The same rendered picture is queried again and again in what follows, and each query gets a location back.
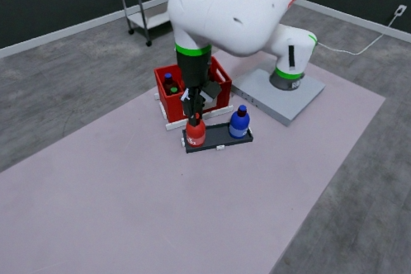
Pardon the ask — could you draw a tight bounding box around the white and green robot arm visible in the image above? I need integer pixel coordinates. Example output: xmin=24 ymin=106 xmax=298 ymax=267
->
xmin=168 ymin=0 xmax=317 ymax=91

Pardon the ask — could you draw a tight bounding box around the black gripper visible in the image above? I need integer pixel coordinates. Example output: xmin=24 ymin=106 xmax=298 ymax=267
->
xmin=179 ymin=69 xmax=210 ymax=127

